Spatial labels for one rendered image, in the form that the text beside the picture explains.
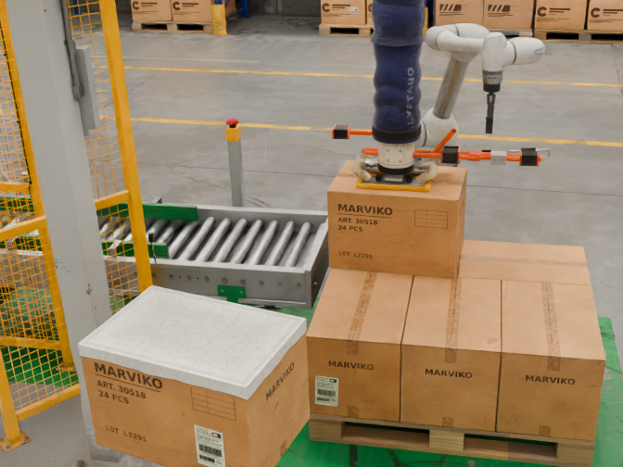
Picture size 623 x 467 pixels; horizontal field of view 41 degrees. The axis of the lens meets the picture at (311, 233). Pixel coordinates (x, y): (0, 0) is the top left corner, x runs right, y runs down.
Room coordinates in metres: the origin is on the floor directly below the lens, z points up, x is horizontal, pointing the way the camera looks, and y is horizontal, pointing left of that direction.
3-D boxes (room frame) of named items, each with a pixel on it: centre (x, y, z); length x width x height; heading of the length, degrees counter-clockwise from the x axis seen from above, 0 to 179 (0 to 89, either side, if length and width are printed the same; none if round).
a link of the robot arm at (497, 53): (3.60, -0.83, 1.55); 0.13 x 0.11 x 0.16; 107
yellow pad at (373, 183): (3.59, -0.39, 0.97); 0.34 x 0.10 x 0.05; 78
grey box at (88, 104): (3.03, 0.87, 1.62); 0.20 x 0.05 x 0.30; 78
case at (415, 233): (3.68, -0.42, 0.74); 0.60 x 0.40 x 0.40; 74
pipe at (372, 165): (3.68, -0.41, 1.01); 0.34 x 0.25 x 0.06; 78
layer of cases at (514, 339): (3.33, -0.65, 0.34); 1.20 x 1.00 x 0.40; 78
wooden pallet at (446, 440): (3.33, -0.65, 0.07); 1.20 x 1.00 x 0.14; 78
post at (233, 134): (4.37, 0.41, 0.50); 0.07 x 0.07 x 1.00; 78
